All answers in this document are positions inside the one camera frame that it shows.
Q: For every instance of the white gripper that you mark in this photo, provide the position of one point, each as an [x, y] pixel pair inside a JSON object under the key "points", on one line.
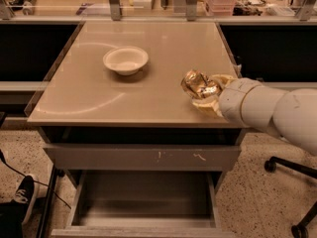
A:
{"points": [[231, 99]]}

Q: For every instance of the orange soda can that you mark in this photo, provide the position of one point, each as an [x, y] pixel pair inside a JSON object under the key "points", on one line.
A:
{"points": [[199, 86]]}

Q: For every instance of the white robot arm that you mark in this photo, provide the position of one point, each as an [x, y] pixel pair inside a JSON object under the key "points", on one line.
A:
{"points": [[287, 115]]}

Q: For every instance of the beige counter cabinet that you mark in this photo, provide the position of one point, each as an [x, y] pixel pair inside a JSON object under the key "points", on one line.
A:
{"points": [[86, 103]]}

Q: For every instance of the open middle drawer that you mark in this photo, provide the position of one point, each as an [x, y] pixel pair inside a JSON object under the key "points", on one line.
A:
{"points": [[131, 204]]}

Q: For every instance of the closed grey top drawer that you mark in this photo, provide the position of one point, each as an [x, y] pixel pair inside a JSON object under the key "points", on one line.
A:
{"points": [[142, 157]]}

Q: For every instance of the white bowl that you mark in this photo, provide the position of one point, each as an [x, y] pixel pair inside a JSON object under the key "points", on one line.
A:
{"points": [[126, 60]]}

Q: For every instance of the black sneaker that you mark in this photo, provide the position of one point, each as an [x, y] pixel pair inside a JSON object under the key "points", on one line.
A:
{"points": [[26, 195]]}

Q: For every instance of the right metal post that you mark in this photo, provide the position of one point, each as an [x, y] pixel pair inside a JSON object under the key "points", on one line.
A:
{"points": [[191, 10]]}

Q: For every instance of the metal post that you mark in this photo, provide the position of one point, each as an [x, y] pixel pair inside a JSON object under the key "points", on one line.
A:
{"points": [[191, 10], [115, 10]]}

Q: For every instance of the left metal post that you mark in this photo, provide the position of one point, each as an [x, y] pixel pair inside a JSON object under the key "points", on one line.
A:
{"points": [[115, 10]]}

